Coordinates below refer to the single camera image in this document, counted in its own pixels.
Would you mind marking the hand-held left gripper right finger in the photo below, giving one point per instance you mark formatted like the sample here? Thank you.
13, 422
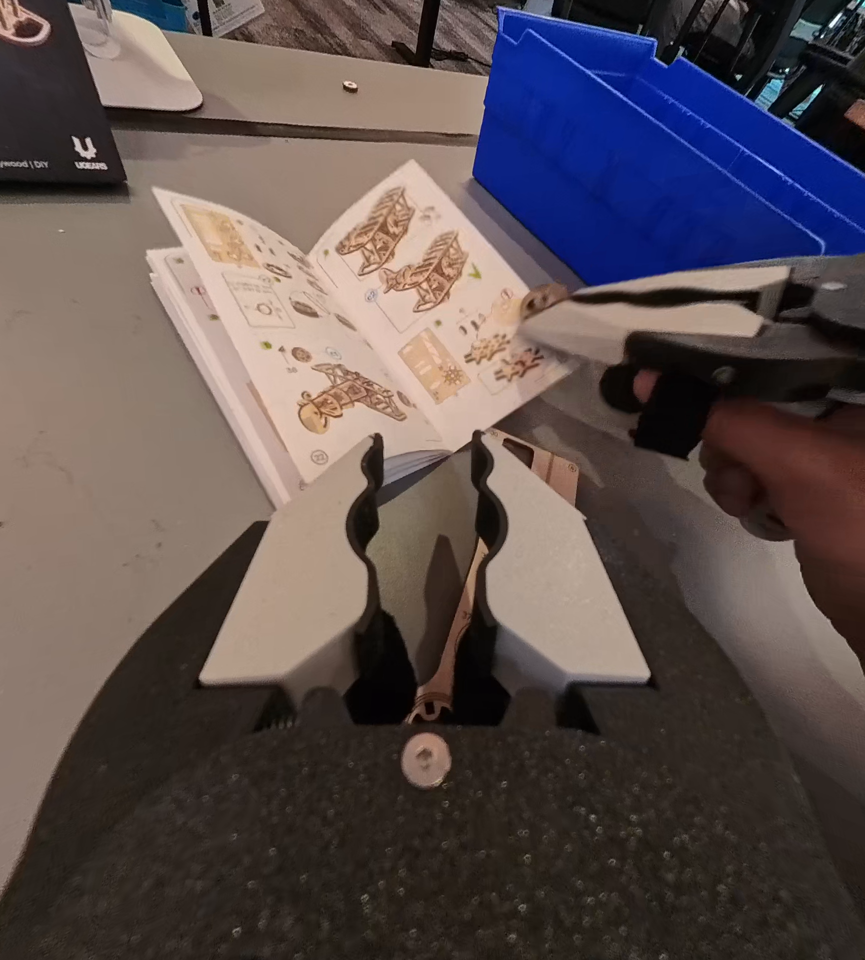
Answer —
560, 592

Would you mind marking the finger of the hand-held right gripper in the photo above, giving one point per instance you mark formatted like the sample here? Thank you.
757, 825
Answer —
627, 326
702, 283

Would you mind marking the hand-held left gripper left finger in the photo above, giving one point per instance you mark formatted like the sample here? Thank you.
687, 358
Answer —
290, 585

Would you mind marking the small wooden gear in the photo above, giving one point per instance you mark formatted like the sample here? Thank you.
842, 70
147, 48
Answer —
536, 301

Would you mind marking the grey desk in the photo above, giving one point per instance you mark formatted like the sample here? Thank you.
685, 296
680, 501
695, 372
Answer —
65, 390

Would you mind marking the person's right hand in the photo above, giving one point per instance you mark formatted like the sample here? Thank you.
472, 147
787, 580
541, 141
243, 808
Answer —
837, 480

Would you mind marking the pale plywood part sheet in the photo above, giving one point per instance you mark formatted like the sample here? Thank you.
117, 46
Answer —
549, 476

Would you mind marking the blue plastic bin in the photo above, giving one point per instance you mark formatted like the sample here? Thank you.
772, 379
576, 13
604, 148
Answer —
627, 172

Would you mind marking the open instruction booklet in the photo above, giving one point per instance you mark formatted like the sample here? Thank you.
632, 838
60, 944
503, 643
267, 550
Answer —
372, 300

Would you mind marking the background table with black legs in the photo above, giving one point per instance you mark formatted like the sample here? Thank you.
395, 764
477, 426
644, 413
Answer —
425, 30

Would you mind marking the white printed carton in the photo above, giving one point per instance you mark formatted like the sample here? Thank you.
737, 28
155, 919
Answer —
226, 15

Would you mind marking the white stand base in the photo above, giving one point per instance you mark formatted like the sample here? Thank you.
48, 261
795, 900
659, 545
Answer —
151, 79

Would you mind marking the black model kit box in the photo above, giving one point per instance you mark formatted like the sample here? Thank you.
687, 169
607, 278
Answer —
20, 97

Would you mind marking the small blue crate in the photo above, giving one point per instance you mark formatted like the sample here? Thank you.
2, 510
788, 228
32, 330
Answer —
147, 13

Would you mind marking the clear stand post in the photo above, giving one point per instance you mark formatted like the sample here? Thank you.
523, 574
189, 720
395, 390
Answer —
99, 34

